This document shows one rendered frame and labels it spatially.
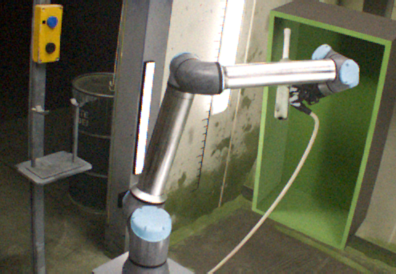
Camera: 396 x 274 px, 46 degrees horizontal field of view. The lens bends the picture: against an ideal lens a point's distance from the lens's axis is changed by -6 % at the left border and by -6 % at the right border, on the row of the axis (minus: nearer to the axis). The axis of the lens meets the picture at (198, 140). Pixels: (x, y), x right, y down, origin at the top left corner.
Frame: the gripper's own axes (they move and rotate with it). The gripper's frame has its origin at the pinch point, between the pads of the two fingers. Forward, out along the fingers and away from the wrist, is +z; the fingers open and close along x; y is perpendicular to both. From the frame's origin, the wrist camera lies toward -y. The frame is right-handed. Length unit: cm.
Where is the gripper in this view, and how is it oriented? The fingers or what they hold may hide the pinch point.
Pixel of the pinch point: (285, 97)
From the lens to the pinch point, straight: 221.8
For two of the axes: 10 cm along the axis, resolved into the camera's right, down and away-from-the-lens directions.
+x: 1.5, -9.0, 4.0
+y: 7.7, 3.6, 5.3
